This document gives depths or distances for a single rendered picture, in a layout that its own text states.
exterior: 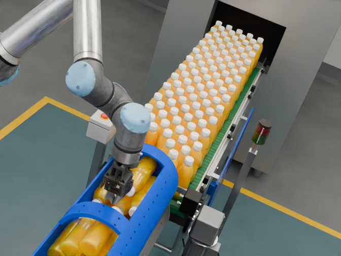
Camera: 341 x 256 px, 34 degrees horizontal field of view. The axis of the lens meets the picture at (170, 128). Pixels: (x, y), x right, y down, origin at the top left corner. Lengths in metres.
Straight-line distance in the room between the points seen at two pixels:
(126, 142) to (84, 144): 2.45
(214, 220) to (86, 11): 1.16
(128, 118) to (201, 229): 1.02
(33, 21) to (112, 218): 0.80
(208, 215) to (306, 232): 1.67
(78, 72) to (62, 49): 3.59
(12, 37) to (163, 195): 0.82
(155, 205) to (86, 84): 0.59
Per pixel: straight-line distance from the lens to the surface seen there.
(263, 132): 2.46
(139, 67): 5.19
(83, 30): 1.70
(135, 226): 1.85
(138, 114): 1.61
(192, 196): 2.33
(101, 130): 2.43
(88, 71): 1.58
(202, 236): 2.52
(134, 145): 1.63
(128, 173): 1.75
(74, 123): 4.25
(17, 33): 2.18
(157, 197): 1.99
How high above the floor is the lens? 2.49
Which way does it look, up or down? 34 degrees down
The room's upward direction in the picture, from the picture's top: 18 degrees clockwise
